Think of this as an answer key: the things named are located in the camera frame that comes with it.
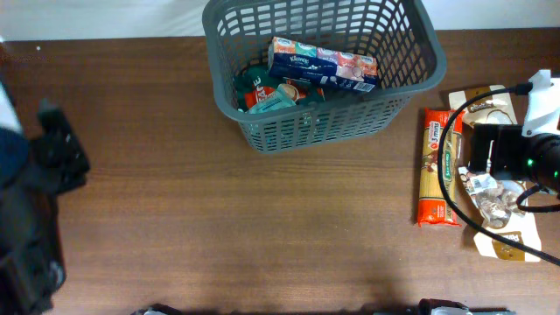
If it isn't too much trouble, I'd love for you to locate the green Nescafe coffee bag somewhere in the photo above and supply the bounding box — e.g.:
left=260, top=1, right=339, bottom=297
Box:
left=234, top=66, right=326, bottom=114

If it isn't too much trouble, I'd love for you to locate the blue Kleenex tissue multipack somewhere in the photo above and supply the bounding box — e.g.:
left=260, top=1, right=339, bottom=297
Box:
left=268, top=37, right=379, bottom=92

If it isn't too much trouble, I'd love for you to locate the mint toilet wipes pack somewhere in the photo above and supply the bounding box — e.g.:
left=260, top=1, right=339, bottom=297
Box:
left=244, top=83, right=299, bottom=114

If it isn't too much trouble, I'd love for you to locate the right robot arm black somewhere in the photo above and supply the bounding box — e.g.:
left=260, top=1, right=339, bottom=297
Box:
left=468, top=69, right=559, bottom=193

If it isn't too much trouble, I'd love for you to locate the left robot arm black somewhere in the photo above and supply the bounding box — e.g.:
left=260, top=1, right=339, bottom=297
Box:
left=1, top=89, right=90, bottom=314

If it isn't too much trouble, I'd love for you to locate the orange San Remo spaghetti pack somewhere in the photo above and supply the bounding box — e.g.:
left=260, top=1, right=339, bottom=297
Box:
left=416, top=107, right=465, bottom=228

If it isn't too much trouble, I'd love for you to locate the beige snack pouch upper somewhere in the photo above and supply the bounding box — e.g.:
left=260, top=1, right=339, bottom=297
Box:
left=448, top=85, right=517, bottom=127

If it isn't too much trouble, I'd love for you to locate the beige snack pouch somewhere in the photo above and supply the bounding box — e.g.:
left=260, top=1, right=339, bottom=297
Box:
left=458, top=166, right=542, bottom=263
left=448, top=85, right=517, bottom=127

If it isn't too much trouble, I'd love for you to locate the beige snack pouch lower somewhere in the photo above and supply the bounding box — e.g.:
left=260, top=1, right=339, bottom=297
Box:
left=458, top=166, right=542, bottom=263

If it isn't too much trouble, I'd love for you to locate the dark device bottom edge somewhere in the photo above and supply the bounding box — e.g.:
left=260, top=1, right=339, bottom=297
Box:
left=417, top=298, right=517, bottom=315

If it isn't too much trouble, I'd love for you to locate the dark device bottom left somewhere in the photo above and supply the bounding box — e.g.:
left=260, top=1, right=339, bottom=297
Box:
left=130, top=304, right=183, bottom=315

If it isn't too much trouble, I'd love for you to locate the grey plastic lattice basket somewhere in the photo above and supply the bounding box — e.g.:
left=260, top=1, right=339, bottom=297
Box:
left=202, top=0, right=446, bottom=153

